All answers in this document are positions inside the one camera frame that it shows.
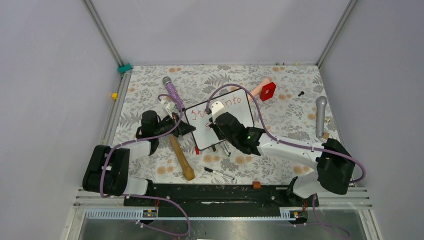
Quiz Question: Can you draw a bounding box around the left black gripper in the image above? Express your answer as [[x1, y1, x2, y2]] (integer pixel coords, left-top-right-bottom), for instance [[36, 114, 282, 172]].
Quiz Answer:
[[153, 112, 195, 138]]

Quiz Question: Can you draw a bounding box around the white whiteboard black frame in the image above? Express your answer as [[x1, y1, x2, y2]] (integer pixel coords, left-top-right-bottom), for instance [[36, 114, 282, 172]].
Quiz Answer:
[[184, 89, 255, 150]]

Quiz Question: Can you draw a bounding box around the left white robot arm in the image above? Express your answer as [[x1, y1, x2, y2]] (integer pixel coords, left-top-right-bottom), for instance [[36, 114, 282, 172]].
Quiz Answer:
[[82, 110, 196, 206]]

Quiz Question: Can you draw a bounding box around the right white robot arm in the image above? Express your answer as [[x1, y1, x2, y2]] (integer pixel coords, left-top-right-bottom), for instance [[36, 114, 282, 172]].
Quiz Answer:
[[211, 112, 355, 206]]

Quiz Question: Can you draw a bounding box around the green capped marker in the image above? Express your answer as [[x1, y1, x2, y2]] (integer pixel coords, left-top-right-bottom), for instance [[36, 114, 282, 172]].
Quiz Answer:
[[221, 143, 231, 157]]

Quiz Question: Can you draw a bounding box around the purple glitter microphone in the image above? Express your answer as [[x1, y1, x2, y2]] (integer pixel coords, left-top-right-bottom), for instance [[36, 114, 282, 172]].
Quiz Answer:
[[162, 76, 186, 111]]

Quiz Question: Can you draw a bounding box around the black capped marker front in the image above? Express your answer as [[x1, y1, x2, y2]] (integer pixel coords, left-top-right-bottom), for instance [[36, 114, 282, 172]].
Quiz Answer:
[[204, 167, 235, 181]]

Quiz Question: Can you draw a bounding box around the red square block with hole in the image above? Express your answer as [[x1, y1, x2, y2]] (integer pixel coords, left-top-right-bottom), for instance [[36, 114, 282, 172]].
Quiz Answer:
[[259, 82, 277, 102]]

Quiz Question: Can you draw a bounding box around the pink toy microphone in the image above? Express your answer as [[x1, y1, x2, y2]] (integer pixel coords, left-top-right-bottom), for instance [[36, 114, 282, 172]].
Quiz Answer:
[[250, 76, 273, 98]]

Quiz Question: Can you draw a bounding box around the small brown wooden cube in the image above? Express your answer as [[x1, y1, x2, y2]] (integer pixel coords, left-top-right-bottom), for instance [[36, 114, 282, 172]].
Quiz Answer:
[[252, 181, 262, 190]]

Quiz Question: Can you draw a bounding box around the small yellow cube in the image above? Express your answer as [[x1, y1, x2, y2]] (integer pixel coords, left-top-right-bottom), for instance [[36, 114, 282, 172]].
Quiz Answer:
[[111, 92, 118, 100]]

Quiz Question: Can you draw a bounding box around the teal corner clip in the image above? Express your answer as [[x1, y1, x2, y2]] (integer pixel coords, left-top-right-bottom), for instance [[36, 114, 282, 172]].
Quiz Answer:
[[117, 63, 133, 74]]

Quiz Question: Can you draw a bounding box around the silver grey microphone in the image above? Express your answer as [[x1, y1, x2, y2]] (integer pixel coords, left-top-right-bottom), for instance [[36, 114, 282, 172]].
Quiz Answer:
[[315, 96, 328, 139]]

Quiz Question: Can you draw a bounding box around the small tan wooden block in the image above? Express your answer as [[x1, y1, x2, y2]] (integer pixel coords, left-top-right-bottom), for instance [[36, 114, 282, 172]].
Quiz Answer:
[[322, 132, 331, 140]]

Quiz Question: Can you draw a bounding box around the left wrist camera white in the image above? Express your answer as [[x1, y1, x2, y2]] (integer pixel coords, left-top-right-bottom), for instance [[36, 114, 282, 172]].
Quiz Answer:
[[164, 101, 178, 117]]

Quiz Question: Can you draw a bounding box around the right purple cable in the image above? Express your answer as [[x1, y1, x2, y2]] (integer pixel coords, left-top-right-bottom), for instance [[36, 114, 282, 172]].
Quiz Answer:
[[205, 83, 367, 239]]

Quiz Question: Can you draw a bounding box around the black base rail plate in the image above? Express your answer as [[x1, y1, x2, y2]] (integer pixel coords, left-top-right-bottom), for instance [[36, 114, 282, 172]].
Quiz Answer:
[[123, 181, 319, 218]]

